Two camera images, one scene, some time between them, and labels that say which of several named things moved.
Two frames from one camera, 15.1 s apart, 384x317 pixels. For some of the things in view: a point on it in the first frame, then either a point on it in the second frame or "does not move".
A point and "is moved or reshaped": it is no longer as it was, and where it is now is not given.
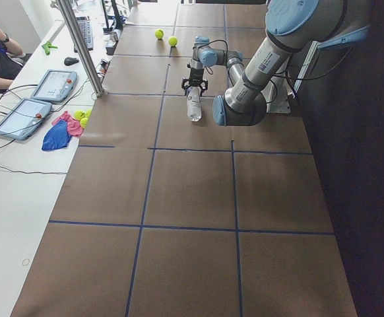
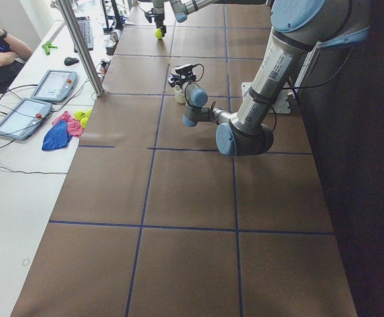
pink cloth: (74, 127) does not move
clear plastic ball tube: (194, 109) is moved or reshaped
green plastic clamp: (46, 46) does not move
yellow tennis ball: (159, 34) does not move
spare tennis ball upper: (79, 114) does not move
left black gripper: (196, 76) -> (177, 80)
